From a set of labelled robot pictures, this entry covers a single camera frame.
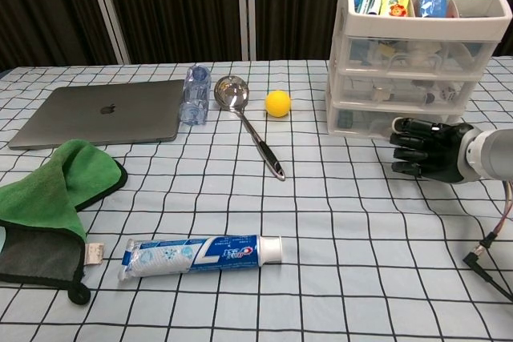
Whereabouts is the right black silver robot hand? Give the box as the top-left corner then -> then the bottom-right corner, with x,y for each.
389,116 -> 476,184

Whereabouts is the clear bottom drawer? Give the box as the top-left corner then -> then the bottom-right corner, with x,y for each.
331,106 -> 463,141

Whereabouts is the clear drawer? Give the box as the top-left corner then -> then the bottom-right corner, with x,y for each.
337,72 -> 479,113
331,106 -> 463,141
343,34 -> 500,75

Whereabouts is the clear middle drawer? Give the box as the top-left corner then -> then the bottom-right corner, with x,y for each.
337,72 -> 479,113

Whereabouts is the clear top drawer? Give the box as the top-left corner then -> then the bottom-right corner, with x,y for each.
343,34 -> 500,75

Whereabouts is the clear plastic drawer unit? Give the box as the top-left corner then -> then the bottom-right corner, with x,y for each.
326,0 -> 513,144

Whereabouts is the blue plastic packet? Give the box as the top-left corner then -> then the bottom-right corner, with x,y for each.
418,0 -> 450,18

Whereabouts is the blue checked tablecloth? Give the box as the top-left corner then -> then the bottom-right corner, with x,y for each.
0,57 -> 513,342

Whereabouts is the yellow snack packet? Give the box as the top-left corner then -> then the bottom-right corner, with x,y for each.
378,0 -> 414,18

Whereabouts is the yellow ball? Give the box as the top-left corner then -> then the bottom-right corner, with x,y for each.
265,91 -> 292,119

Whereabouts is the clear plastic water bottle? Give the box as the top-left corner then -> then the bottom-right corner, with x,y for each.
179,63 -> 212,127

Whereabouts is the blue white toothpaste tube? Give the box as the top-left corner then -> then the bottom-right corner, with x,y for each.
117,234 -> 284,283

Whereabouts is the black folding screen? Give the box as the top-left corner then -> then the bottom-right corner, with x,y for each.
0,0 -> 513,67

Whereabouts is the grey closed laptop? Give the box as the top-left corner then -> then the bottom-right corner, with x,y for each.
7,79 -> 185,151

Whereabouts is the green grey microfibre cloth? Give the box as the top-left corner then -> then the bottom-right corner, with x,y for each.
0,139 -> 129,306

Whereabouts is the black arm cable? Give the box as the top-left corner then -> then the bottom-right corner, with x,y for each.
463,179 -> 513,303

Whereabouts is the steel ladle black handle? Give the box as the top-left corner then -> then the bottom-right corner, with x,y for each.
213,75 -> 287,183

